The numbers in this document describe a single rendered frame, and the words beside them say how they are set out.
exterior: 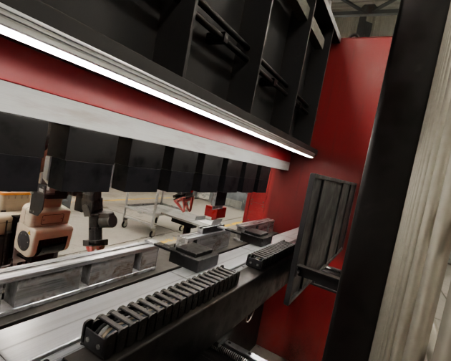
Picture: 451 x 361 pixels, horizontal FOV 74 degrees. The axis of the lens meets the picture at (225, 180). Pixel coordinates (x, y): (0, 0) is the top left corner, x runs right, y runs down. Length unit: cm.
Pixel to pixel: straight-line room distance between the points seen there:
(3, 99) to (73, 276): 49
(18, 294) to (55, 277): 9
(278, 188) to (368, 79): 94
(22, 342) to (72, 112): 50
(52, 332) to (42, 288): 31
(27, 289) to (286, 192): 175
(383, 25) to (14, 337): 894
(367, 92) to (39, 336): 209
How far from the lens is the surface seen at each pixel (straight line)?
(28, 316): 92
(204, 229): 143
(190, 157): 118
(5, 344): 63
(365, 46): 236
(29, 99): 79
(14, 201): 212
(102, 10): 84
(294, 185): 224
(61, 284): 97
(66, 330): 65
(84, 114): 86
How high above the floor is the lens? 133
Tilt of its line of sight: 4 degrees down
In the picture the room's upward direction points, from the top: 11 degrees clockwise
